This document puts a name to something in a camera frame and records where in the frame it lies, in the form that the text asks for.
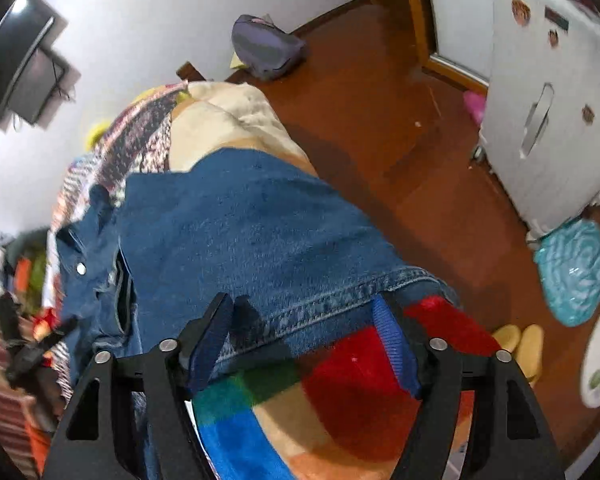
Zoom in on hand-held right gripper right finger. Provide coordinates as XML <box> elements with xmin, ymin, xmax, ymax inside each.
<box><xmin>371</xmin><ymin>291</ymin><xmax>567</xmax><ymax>480</ymax></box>

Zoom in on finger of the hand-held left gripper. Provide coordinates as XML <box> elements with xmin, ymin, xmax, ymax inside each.
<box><xmin>40</xmin><ymin>316</ymin><xmax>79</xmax><ymax>356</ymax></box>

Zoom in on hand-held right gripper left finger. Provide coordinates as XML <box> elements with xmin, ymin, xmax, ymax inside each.
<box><xmin>40</xmin><ymin>291</ymin><xmax>236</xmax><ymax>480</ymax></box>

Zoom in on blue denim jeans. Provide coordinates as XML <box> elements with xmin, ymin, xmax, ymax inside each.
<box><xmin>55</xmin><ymin>147</ymin><xmax>461</xmax><ymax>480</ymax></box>

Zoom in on colourful checkered fleece blanket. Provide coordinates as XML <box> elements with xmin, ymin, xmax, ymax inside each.
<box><xmin>192</xmin><ymin>295</ymin><xmax>503</xmax><ymax>480</ymax></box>

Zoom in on striped cloth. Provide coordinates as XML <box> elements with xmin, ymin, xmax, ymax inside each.
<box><xmin>0</xmin><ymin>290</ymin><xmax>41</xmax><ymax>476</ymax></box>

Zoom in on yellow slipper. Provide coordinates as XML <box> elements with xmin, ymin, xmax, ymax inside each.
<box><xmin>491</xmin><ymin>325</ymin><xmax>522</xmax><ymax>356</ymax></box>
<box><xmin>517</xmin><ymin>325</ymin><xmax>545</xmax><ymax>387</ymax></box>

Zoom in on teal patterned bag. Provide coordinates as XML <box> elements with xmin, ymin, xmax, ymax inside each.
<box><xmin>533</xmin><ymin>219</ymin><xmax>600</xmax><ymax>328</ymax></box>

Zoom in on beige blanket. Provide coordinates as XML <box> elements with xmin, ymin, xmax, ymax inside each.
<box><xmin>169</xmin><ymin>81</ymin><xmax>318</xmax><ymax>176</ymax></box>

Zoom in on white refrigerator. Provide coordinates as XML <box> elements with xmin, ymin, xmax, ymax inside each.
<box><xmin>480</xmin><ymin>0</ymin><xmax>600</xmax><ymax>241</ymax></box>

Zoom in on pink plastic object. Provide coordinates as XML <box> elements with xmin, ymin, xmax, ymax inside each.
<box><xmin>462</xmin><ymin>90</ymin><xmax>488</xmax><ymax>123</ymax></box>

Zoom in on grey purple backpack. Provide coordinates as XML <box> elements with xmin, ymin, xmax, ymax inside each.
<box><xmin>230</xmin><ymin>14</ymin><xmax>308</xmax><ymax>82</ymax></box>

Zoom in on black television cable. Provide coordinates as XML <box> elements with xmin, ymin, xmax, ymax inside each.
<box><xmin>50</xmin><ymin>56</ymin><xmax>77</xmax><ymax>105</ymax></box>

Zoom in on black wall television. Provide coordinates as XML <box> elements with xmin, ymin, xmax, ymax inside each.
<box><xmin>0</xmin><ymin>0</ymin><xmax>83</xmax><ymax>128</ymax></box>

